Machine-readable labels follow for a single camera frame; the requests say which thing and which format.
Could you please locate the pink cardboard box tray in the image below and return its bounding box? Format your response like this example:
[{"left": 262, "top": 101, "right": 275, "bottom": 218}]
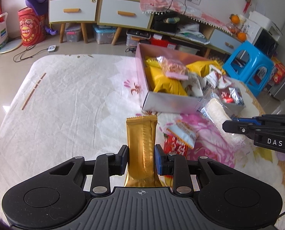
[{"left": 135, "top": 43, "right": 205, "bottom": 114}]

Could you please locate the white bread roll packet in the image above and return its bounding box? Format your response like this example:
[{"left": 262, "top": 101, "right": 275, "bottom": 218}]
[{"left": 199, "top": 89, "right": 248, "bottom": 151}]

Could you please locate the red storage box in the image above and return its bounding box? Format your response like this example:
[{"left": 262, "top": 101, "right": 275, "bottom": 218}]
[{"left": 150, "top": 38, "right": 177, "bottom": 49}]

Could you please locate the orange fruit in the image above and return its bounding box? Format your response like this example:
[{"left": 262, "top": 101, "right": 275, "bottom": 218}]
[{"left": 229, "top": 14, "right": 240, "bottom": 25}]

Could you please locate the pink floral cloth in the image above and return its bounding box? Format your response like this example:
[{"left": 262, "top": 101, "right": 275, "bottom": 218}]
[{"left": 139, "top": 0, "right": 232, "bottom": 35}]

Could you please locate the clear plastic storage bin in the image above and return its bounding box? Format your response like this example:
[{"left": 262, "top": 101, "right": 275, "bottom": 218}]
[{"left": 177, "top": 45, "right": 200, "bottom": 55}]

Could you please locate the white orange snack packet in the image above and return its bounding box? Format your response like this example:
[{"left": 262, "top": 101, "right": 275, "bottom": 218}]
[{"left": 167, "top": 121, "right": 197, "bottom": 149}]

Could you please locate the small red snack packet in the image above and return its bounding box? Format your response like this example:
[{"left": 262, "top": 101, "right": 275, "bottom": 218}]
[{"left": 163, "top": 135, "right": 188, "bottom": 157}]

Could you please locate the white printer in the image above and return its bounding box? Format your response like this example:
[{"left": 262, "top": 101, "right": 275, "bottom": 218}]
[{"left": 249, "top": 11, "right": 283, "bottom": 42}]

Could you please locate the gold wafer bar packet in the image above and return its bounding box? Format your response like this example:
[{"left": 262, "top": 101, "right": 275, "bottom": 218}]
[{"left": 125, "top": 115, "right": 162, "bottom": 187}]

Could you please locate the large yellow snack bag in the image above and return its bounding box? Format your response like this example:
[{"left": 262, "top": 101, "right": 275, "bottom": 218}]
[{"left": 145, "top": 67, "right": 187, "bottom": 96}]

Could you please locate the wooden tv cabinet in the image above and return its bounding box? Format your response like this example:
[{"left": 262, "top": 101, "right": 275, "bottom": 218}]
[{"left": 98, "top": 0, "right": 241, "bottom": 55}]

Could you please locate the white chestnut snack bag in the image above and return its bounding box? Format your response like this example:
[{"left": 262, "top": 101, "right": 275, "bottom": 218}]
[{"left": 205, "top": 65, "right": 232, "bottom": 89}]

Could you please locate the black microwave oven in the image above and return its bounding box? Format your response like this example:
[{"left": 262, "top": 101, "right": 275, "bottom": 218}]
[{"left": 252, "top": 28, "right": 278, "bottom": 58}]

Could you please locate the small silver snack packet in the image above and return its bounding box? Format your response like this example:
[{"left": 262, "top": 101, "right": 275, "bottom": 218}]
[{"left": 229, "top": 87, "right": 245, "bottom": 106}]

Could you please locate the wooden shelf cabinet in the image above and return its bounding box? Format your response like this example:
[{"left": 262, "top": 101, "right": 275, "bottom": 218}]
[{"left": 48, "top": 0, "right": 102, "bottom": 44}]

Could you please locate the white grey snack packet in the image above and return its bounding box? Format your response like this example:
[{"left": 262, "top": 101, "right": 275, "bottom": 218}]
[{"left": 181, "top": 72, "right": 207, "bottom": 97}]

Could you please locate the blue lid storage bin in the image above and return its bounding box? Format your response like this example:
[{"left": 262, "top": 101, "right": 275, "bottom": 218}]
[{"left": 93, "top": 24, "right": 116, "bottom": 44}]

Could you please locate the black bag on shelf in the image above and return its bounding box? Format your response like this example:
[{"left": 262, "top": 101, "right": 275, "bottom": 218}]
[{"left": 151, "top": 12, "right": 180, "bottom": 33}]

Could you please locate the yellow blue-logo snack bag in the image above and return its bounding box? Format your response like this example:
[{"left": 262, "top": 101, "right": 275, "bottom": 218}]
[{"left": 145, "top": 57, "right": 161, "bottom": 69}]

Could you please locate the pink cracker packet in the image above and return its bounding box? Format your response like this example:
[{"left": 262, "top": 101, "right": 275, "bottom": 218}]
[{"left": 156, "top": 56, "right": 188, "bottom": 81}]

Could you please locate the red cylindrical tin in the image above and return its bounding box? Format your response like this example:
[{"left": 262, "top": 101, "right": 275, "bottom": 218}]
[{"left": 18, "top": 7, "right": 46, "bottom": 47}]

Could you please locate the white power adapter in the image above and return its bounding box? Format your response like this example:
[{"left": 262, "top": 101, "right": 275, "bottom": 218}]
[{"left": 47, "top": 45, "right": 57, "bottom": 53}]

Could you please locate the blue plastic stool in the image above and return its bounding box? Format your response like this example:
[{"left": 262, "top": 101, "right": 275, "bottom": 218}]
[{"left": 223, "top": 40, "right": 275, "bottom": 97}]

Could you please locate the floral bed sheet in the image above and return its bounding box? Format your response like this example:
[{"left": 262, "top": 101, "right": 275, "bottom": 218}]
[{"left": 0, "top": 55, "right": 285, "bottom": 228}]

